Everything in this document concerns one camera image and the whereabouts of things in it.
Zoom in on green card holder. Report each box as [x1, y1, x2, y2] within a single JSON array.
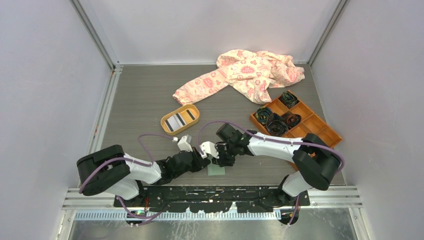
[[207, 164, 226, 176]]

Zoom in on yellow oval tray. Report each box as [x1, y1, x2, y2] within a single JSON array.
[[160, 104, 200, 136]]

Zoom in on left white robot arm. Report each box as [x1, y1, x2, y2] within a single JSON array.
[[76, 144, 211, 207]]

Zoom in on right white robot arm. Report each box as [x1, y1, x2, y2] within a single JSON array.
[[215, 123, 344, 207]]

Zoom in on rolled dark tie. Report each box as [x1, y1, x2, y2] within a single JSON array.
[[254, 106, 273, 126], [278, 91, 299, 109], [265, 113, 289, 137]]

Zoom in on rolled dark tie front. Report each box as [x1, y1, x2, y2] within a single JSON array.
[[265, 113, 289, 137]]

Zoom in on orange compartment organizer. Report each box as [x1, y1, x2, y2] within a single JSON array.
[[249, 90, 342, 148]]

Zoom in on rolled brown tie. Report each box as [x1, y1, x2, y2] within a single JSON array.
[[281, 112, 302, 130]]

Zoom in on rolled dark tie back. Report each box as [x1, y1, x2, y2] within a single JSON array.
[[278, 91, 299, 109]]

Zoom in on pink patterned garment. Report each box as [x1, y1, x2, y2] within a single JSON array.
[[172, 49, 305, 106]]

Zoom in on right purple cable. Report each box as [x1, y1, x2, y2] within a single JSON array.
[[196, 120, 346, 226]]

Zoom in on purple cable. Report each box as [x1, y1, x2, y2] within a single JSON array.
[[78, 133, 180, 227], [196, 120, 346, 226]]

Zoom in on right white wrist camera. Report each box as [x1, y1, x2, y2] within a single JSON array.
[[199, 141, 219, 160]]

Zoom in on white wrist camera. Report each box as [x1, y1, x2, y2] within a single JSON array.
[[199, 141, 219, 160], [172, 134, 193, 152]]

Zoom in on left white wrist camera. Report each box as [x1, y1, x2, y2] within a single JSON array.
[[172, 134, 193, 152]]

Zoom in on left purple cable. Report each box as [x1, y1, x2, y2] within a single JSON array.
[[78, 133, 180, 227]]

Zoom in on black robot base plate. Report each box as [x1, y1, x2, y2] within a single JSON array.
[[124, 185, 295, 213]]

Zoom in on aluminium frame rail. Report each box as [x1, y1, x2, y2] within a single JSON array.
[[69, 0, 123, 75]]

